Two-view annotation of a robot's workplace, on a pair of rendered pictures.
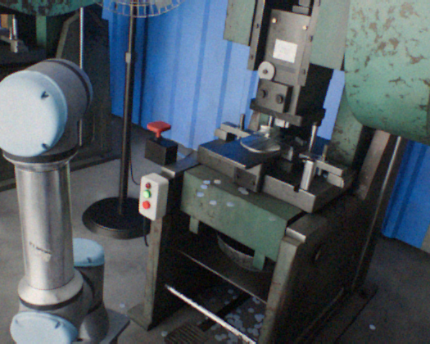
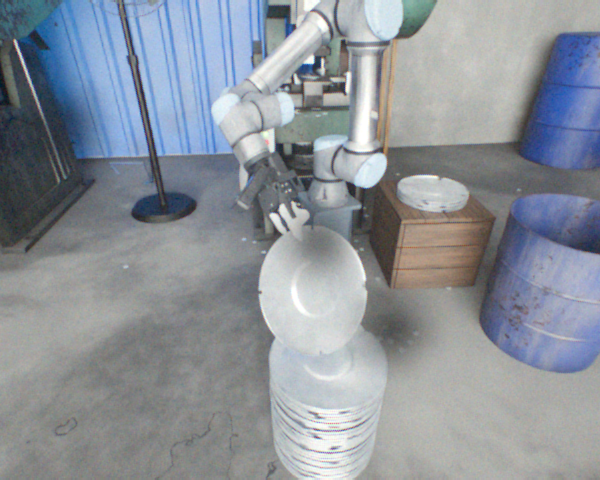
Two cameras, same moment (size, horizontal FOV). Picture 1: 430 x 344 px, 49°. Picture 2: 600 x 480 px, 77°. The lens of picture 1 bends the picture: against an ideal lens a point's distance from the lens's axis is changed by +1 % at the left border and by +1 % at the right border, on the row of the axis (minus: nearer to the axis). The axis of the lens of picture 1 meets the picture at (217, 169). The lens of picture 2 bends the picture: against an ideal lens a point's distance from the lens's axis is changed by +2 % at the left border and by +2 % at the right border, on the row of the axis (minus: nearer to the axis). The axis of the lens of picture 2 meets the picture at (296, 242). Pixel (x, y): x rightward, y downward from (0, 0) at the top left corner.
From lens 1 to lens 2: 1.23 m
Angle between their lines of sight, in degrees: 37
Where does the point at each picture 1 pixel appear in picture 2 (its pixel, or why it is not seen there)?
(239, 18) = not seen: outside the picture
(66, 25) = (6, 56)
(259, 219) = (337, 119)
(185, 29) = (87, 47)
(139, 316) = (264, 234)
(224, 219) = (312, 132)
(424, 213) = not seen: hidden behind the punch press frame
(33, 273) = (370, 131)
